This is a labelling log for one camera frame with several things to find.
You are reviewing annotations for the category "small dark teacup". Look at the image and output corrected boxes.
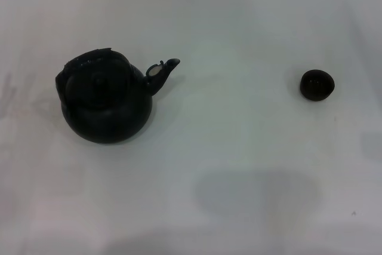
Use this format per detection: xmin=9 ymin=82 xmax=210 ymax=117
xmin=300 ymin=69 xmax=336 ymax=100

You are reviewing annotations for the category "black round teapot with handle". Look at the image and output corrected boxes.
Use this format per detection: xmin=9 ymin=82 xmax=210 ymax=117
xmin=55 ymin=47 xmax=181 ymax=145

